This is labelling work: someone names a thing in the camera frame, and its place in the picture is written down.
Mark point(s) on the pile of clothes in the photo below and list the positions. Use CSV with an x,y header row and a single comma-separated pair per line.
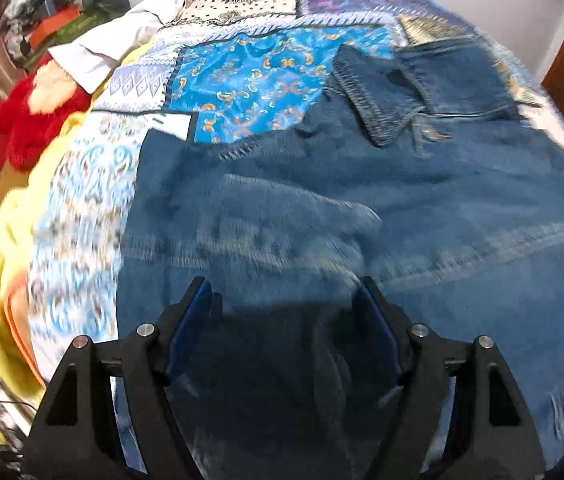
x,y
18,21

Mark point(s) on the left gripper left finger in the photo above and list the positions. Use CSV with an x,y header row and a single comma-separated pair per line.
x,y
105,413

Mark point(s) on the blue denim jacket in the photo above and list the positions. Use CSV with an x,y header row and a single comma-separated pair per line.
x,y
417,172

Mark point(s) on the red plush toy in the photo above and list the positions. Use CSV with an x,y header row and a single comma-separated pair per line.
x,y
34,112

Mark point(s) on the patchwork blue bedspread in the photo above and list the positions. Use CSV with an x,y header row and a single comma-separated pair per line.
x,y
221,71

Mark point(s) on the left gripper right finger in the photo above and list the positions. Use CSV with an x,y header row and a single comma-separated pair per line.
x,y
460,413

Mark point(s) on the yellow blanket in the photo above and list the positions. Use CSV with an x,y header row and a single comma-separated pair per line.
x,y
61,236

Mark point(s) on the white shirt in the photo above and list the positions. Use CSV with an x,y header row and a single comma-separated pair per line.
x,y
91,57

